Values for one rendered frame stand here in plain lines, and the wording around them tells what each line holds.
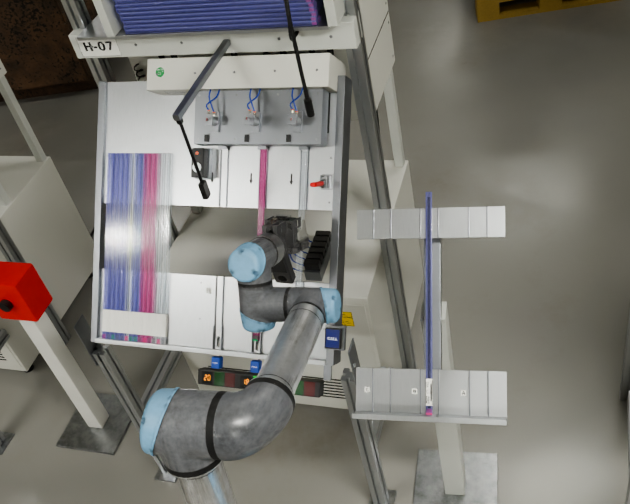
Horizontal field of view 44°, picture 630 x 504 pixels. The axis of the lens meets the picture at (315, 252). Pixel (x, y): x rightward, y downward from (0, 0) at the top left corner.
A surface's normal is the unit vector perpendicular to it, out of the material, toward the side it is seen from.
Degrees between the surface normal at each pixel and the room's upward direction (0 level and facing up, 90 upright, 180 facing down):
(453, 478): 90
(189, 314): 48
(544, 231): 0
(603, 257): 0
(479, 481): 0
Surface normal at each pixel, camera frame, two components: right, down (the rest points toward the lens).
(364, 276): -0.18, -0.73
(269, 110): -0.32, 0.02
